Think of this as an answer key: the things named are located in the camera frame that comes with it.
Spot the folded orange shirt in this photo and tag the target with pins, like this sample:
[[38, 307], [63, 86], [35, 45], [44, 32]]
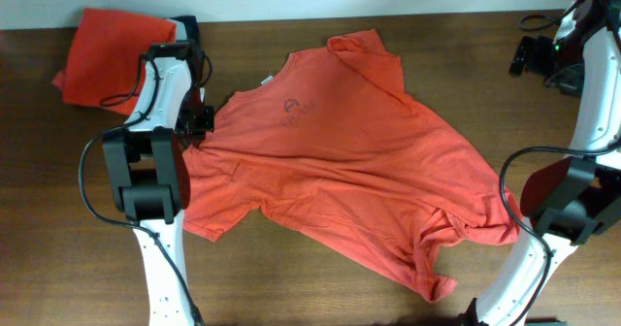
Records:
[[103, 61]]

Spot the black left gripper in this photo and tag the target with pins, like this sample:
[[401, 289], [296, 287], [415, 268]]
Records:
[[200, 131]]

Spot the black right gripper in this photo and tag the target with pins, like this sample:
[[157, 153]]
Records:
[[539, 49]]

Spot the folded navy garment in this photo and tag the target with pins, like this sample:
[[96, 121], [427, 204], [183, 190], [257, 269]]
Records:
[[192, 28]]

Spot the folded grey garment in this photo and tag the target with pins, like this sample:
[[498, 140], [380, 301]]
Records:
[[180, 30]]

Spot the orange t-shirt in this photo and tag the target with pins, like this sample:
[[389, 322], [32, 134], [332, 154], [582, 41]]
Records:
[[334, 148]]

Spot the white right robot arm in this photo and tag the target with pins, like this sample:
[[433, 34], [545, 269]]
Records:
[[567, 202]]

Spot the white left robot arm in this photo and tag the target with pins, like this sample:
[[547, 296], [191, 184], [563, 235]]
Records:
[[149, 179]]

